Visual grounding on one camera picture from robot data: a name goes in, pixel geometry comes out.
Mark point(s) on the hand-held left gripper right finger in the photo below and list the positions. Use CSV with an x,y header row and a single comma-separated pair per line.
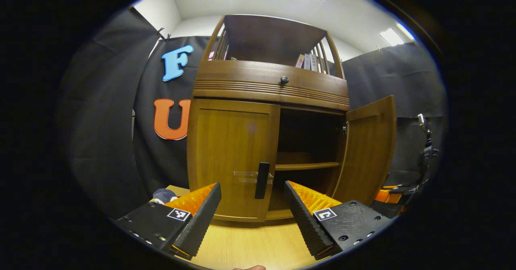
x,y
304,217

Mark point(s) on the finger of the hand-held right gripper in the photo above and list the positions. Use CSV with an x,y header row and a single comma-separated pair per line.
x,y
403,189
387,197

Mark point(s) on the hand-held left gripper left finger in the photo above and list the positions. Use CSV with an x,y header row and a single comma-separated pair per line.
x,y
203,217

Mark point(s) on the wooden cabinet door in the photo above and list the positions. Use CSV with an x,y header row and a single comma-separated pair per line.
x,y
369,149
225,149

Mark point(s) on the wooden double-door shoe cabinet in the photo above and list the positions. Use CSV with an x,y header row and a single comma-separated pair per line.
x,y
258,72

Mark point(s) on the wooden inner cabinet shelf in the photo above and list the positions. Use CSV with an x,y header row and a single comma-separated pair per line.
x,y
306,164

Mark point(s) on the wooden cabinet drawer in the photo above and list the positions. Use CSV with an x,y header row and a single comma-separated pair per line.
x,y
242,74

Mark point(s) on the white and blue plush toy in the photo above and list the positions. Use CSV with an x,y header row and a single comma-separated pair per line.
x,y
163,195

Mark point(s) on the black backdrop cloth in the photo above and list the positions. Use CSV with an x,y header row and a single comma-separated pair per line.
x,y
143,161
105,121
383,72

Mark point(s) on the small ceiling light panel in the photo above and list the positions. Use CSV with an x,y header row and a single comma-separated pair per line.
x,y
391,37

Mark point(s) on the round black drawer knob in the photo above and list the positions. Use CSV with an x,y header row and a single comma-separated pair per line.
x,y
284,80

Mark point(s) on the pale upright book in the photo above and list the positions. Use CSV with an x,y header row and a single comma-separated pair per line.
x,y
313,62

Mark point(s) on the grey upright book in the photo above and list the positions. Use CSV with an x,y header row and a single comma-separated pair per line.
x,y
306,61

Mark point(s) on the pink upright book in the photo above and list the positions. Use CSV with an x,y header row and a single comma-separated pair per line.
x,y
299,61

